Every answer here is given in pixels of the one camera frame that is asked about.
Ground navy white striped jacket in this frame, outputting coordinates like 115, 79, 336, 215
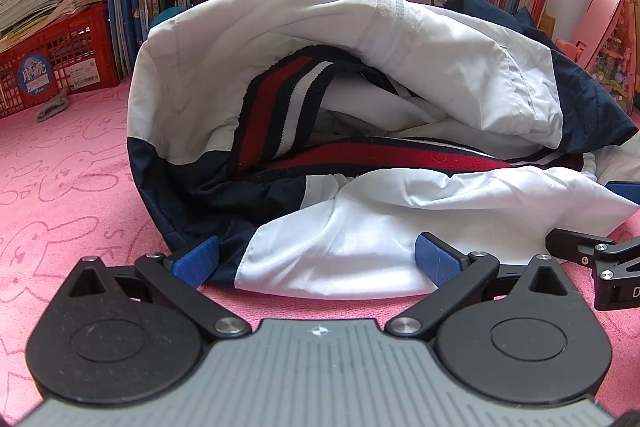
126, 0, 640, 303

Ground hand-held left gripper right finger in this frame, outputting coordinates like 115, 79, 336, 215
385, 231, 571, 340

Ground pink toy house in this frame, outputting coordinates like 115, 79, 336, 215
555, 0, 640, 115

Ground small grey cloth item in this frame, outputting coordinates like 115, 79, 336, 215
35, 90, 71, 123

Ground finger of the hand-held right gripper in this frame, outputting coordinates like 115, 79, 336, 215
545, 228, 640, 280
605, 180, 640, 201

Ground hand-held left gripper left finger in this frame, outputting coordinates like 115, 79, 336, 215
67, 234, 251, 340

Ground red plastic crate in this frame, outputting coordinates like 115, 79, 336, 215
0, 2, 121, 119

